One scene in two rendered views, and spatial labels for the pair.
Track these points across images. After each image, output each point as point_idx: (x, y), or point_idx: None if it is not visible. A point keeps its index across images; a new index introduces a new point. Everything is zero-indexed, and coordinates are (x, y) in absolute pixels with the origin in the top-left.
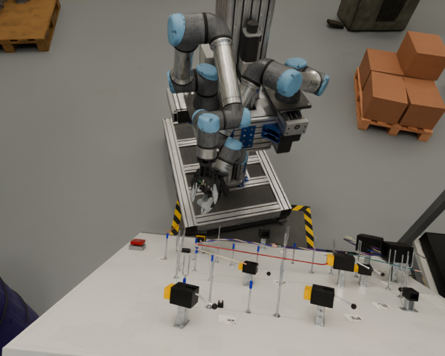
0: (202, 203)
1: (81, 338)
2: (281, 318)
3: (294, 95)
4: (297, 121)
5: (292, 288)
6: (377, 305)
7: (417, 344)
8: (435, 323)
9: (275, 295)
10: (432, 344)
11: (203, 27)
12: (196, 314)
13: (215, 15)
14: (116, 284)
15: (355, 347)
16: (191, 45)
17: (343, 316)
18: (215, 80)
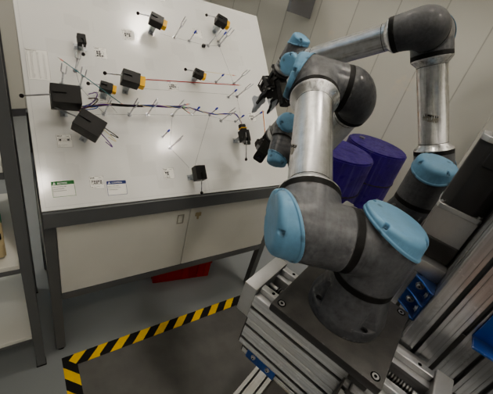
0: None
1: (240, 19)
2: (171, 34)
3: (322, 274)
4: (268, 271)
5: (164, 77)
6: (104, 53)
7: (98, 5)
8: (67, 28)
9: (175, 63)
10: (87, 5)
11: None
12: (210, 37)
13: (431, 5)
14: (254, 69)
15: (135, 5)
16: None
17: (134, 37)
18: (412, 169)
